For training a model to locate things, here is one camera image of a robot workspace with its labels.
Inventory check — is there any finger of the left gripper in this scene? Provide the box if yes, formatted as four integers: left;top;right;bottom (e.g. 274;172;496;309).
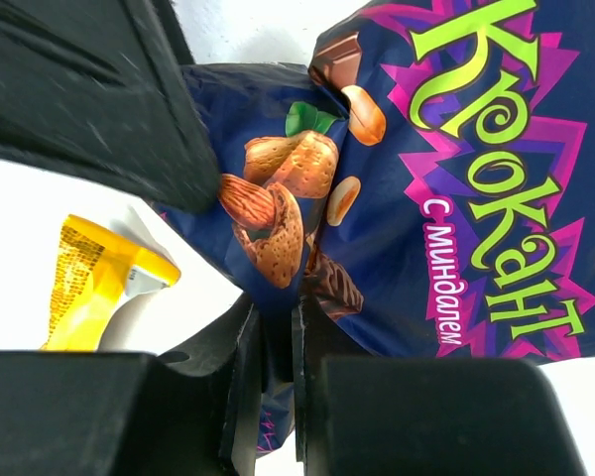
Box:
0;0;220;213

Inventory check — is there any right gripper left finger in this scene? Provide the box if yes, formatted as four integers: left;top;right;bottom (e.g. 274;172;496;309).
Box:
0;296;262;475

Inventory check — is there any yellow snack packet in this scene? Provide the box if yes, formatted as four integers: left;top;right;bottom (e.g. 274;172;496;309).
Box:
42;214;180;351

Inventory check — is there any purple Krokant snack bag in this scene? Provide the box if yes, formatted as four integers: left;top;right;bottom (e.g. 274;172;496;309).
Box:
151;0;595;460

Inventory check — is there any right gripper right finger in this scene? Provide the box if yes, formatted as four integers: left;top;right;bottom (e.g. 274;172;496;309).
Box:
292;297;585;475

